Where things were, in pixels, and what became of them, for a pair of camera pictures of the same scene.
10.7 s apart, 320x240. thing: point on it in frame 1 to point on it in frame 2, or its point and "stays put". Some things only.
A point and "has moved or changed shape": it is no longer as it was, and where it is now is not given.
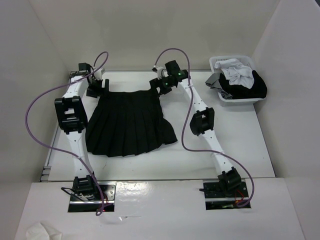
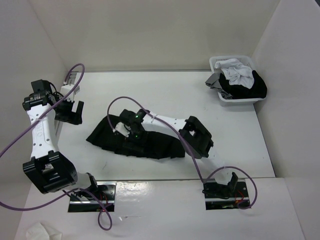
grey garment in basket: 213,82 stays put
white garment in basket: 237,73 stays put
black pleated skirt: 127,123 has moved or changed shape
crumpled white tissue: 38,231 stays put
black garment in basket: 259,90 stays put
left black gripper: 100,90 to 75,118
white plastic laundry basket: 227,102 stays put
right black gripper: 154,84 to 129,142
